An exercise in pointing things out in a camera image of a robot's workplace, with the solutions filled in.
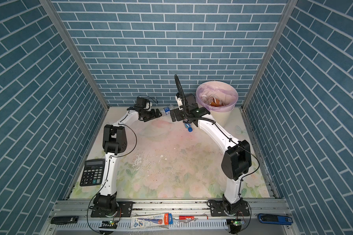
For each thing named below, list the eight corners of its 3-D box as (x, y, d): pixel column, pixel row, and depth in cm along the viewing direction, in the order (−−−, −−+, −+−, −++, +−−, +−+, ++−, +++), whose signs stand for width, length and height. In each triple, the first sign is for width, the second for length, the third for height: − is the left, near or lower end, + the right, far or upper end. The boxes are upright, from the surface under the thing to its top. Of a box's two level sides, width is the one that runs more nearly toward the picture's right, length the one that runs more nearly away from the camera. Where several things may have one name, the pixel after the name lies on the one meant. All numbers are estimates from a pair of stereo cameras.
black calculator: (81, 187, 83) (78, 186, 80) (87, 163, 92) (84, 160, 90) (102, 183, 84) (99, 181, 82) (105, 159, 94) (103, 157, 91)
